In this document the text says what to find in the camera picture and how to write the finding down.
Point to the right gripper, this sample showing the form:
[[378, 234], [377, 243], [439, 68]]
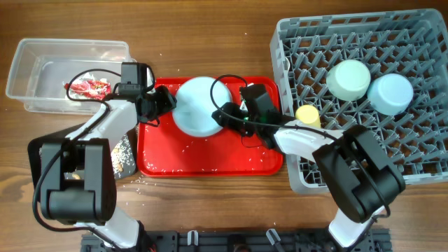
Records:
[[221, 117]]

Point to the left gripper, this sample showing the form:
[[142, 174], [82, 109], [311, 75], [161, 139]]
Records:
[[166, 101]]

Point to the light blue plate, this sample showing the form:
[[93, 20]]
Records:
[[194, 108]]

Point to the red snack wrapper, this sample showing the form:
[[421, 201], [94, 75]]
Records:
[[89, 88]]

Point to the yellow cup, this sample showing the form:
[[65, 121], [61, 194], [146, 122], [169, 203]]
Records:
[[309, 115]]

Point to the green bowl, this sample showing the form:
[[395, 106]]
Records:
[[348, 80]]

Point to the light blue bowl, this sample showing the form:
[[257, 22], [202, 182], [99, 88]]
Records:
[[390, 94]]

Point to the white plastic spoon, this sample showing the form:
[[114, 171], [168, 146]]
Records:
[[287, 65]]

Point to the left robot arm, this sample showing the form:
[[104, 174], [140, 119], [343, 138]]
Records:
[[72, 169]]

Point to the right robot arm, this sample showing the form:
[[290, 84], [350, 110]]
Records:
[[360, 176]]

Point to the black waste tray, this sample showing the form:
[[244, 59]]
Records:
[[127, 144]]

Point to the grey dishwasher rack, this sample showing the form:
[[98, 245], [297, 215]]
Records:
[[411, 43]]

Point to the red plastic tray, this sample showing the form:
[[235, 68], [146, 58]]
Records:
[[165, 151]]

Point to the clear plastic bin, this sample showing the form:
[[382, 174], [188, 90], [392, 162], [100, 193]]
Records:
[[42, 66]]

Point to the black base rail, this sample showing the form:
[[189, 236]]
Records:
[[301, 240]]

